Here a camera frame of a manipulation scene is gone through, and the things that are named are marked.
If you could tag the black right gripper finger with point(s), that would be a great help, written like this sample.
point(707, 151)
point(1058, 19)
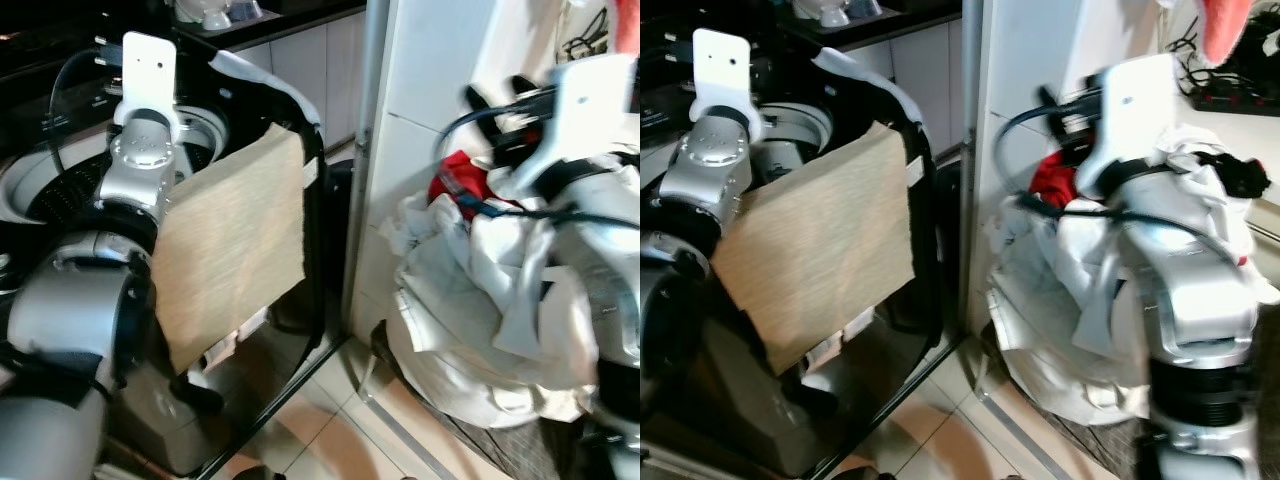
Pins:
point(524, 87)
point(478, 98)
point(1047, 97)

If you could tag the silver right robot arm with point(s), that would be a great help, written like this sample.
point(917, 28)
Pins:
point(610, 290)
point(1190, 300)

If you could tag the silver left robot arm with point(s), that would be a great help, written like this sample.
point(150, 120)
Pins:
point(130, 170)
point(705, 165)

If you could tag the black washing machine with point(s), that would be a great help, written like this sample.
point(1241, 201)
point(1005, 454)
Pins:
point(270, 370)
point(880, 400)

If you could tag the red garment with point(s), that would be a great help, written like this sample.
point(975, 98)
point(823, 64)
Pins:
point(1050, 180)
point(452, 180)

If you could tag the pink hanging cloth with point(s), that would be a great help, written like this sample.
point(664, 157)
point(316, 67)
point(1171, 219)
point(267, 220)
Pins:
point(1225, 30)
point(628, 25)

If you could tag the black power strip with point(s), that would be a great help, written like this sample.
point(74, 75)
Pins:
point(1235, 90)

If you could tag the black garment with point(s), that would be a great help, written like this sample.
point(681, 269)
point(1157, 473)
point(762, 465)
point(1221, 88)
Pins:
point(1240, 178)

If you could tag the white kettle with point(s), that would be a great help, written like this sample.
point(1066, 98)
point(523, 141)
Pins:
point(830, 10)
point(215, 12)

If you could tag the beige cloth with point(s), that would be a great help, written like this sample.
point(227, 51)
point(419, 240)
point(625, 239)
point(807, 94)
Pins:
point(820, 250)
point(230, 250)

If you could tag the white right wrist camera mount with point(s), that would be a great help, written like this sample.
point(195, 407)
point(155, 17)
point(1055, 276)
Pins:
point(595, 110)
point(1140, 120)

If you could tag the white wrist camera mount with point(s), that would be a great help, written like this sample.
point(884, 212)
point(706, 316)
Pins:
point(148, 65)
point(720, 65)
point(1140, 120)
point(595, 110)

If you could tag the grey metal door frame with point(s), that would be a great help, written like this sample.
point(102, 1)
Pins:
point(365, 150)
point(968, 150)

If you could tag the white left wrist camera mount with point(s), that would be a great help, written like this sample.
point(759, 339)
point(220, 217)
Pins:
point(148, 65)
point(720, 65)

